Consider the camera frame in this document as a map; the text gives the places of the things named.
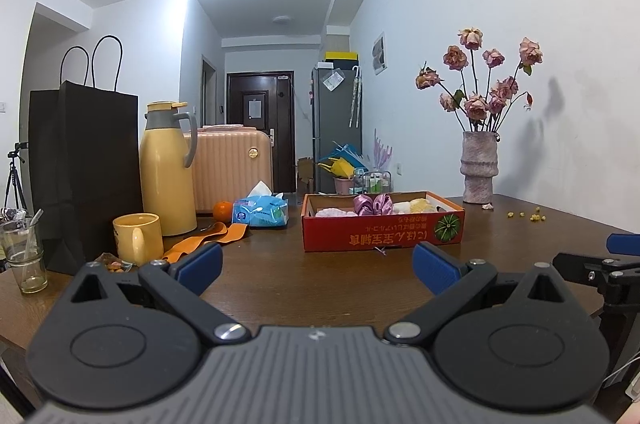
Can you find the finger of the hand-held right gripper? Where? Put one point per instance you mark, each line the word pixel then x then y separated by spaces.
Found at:
pixel 625 244
pixel 580 265

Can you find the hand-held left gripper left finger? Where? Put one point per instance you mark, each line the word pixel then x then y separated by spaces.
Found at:
pixel 200 268

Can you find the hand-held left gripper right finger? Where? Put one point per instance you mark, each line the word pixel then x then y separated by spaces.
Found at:
pixel 436 268

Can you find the yellow plush toy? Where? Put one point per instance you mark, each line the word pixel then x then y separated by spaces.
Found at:
pixel 422 205

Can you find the white plush toy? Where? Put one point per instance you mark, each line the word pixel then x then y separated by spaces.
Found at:
pixel 402 207

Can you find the light pink satin scrunchie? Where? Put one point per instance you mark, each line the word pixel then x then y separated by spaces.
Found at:
pixel 384 204

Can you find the red cardboard box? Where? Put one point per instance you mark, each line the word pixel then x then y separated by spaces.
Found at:
pixel 350 236

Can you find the orange fruit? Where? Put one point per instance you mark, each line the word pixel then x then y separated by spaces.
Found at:
pixel 222 210

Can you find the yellow mug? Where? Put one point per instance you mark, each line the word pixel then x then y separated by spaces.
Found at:
pixel 142 239

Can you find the yellow petal crumbs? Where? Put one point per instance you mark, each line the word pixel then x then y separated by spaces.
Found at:
pixel 535 217

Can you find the blue tissue pack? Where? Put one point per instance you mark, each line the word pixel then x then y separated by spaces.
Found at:
pixel 260 214

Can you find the snack packet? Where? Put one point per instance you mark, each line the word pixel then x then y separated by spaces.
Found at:
pixel 112 264

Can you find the yellow thermos jug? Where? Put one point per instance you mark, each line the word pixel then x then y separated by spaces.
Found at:
pixel 167 184

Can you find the pink suitcase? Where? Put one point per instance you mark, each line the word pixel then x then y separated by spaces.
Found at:
pixel 230 174

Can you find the storage rack with bottles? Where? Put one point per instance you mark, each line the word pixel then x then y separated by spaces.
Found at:
pixel 372 181

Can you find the pink ribbed vase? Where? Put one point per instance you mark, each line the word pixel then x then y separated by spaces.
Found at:
pixel 479 169

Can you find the pink bucket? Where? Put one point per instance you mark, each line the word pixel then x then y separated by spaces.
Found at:
pixel 342 185

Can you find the purple feather decoration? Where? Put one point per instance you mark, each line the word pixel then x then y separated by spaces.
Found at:
pixel 382 151

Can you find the dark entrance door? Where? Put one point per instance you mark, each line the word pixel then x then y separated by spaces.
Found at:
pixel 237 139

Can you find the brown cardboard box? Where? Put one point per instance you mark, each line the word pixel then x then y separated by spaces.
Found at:
pixel 305 176

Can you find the black paper bag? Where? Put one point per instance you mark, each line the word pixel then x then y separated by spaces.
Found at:
pixel 85 179

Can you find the dried pink roses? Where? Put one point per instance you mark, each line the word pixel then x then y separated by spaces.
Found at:
pixel 475 104

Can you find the white paper notice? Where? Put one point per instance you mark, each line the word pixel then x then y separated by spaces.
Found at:
pixel 255 104

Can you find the interior side door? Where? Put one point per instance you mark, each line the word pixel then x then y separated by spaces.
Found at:
pixel 207 94

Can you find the grey refrigerator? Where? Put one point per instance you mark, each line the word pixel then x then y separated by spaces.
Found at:
pixel 330 129

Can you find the clear glass cup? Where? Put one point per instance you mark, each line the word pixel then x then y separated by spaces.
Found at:
pixel 25 264

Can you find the white folded umbrella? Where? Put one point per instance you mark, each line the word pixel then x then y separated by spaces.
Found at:
pixel 356 99

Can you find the clear plastic bag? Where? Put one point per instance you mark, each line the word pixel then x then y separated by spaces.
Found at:
pixel 333 80

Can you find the yellow box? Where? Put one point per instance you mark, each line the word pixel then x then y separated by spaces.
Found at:
pixel 342 56

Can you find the small round ceiling lamp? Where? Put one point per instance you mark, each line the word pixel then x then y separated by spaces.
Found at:
pixel 282 20

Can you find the black camera tripod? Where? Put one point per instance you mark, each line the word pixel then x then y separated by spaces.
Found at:
pixel 19 147

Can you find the wall picture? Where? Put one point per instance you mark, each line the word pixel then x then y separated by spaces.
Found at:
pixel 379 53

